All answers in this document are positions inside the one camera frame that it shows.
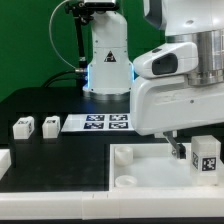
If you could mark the white left fence block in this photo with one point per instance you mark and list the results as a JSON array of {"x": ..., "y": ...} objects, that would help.
[{"x": 5, "y": 161}]

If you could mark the white square tabletop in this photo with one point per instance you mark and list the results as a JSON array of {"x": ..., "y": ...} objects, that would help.
[{"x": 148, "y": 166}]

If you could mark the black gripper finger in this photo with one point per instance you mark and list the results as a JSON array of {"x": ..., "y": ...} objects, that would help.
[{"x": 178, "y": 149}]

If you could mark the white fiducial tag sheet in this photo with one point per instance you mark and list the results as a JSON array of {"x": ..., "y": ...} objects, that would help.
[{"x": 97, "y": 122}]

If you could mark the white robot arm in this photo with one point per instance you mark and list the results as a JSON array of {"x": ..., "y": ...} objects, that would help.
[{"x": 201, "y": 22}]

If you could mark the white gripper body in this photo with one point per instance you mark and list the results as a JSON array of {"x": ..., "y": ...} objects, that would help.
[{"x": 161, "y": 99}]

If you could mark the black camera stand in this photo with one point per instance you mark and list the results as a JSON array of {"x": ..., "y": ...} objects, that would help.
[{"x": 82, "y": 11}]

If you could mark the white front fence bar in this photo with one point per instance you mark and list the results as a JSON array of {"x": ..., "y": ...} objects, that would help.
[{"x": 195, "y": 202}]

